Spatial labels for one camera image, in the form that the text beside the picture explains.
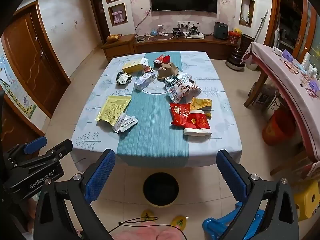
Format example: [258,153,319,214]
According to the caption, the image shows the dark grey small appliance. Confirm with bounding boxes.
[214,22,228,40]

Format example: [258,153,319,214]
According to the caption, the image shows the orange plastic bucket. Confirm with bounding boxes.
[262,110,297,146]

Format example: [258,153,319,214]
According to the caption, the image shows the red basket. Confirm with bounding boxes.
[229,29,242,46]

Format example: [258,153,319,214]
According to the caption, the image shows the red foil-lined packet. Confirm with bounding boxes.
[153,54,172,68]

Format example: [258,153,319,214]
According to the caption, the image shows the thin black cord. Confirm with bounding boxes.
[109,216,188,240]

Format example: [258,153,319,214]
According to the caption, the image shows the pink printed tablecloth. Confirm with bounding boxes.
[246,41,320,163]

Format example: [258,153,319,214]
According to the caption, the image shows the white red snack bag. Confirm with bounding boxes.
[175,77,202,96]

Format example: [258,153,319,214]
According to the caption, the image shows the black waste bin yellow rim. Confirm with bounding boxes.
[143,172,180,207]

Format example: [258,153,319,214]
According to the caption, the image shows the yellow snack packet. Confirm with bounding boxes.
[190,97,212,118]

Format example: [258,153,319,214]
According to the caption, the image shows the brown paper pulp cup holder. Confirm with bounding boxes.
[157,63,179,81]

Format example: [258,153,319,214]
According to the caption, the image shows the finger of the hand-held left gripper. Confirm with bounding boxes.
[12,139,74,170]
[4,137,48,168]

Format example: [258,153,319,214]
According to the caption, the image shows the dark stacked ceramic pot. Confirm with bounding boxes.
[227,47,247,71]

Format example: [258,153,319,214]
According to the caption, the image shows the blue plastic stool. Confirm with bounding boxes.
[202,201,265,240]

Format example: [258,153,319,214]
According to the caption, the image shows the crumpled silver foil wrapper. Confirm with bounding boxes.
[116,71,132,85]

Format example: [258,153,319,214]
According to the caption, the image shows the white bottles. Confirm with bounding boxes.
[300,52,320,75]

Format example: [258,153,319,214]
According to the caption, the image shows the small white printed packet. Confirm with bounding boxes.
[112,112,138,133]

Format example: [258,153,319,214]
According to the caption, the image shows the leaf-print tablecloth with teal stripe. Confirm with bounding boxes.
[71,51,242,173]

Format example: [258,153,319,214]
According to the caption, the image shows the white and blue carton box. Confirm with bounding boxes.
[134,72,156,91]

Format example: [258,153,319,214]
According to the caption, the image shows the yellow plastic stool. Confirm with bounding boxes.
[292,180,320,222]

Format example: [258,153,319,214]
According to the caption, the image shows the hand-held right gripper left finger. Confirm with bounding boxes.
[33,149,116,240]

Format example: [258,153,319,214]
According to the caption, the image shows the long grey rod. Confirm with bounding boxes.
[254,10,269,42]

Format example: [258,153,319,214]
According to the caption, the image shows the flat gold printed packet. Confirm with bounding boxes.
[95,95,132,125]

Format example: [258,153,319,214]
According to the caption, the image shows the children's wall chart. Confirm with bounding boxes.
[0,52,37,119]

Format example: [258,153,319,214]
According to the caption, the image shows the yellow slipper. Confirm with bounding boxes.
[169,215,187,230]
[140,210,155,224]

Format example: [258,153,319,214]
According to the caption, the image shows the red orange snack packet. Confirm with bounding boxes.
[169,102,192,127]

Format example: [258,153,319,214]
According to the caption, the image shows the white blue snack bag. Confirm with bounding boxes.
[165,84,187,103]

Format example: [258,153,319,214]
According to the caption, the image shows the low wooden side cabinet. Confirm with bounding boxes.
[101,34,137,63]

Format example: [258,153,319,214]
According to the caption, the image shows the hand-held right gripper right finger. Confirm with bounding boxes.
[216,149,300,240]

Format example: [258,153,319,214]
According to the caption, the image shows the brown wooden door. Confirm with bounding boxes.
[1,6,72,118]

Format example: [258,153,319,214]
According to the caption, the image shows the yellow and white cardboard box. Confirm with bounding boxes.
[122,57,150,74]

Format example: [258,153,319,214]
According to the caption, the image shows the red packet with white base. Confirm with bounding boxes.
[184,110,212,137]

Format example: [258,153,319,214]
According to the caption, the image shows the long wooden television cabinet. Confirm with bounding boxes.
[132,34,247,60]

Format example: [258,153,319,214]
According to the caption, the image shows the dark square bin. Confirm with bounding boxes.
[240,34,254,53]

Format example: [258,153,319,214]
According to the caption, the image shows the pink fleece pants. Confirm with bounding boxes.
[112,221,187,240]

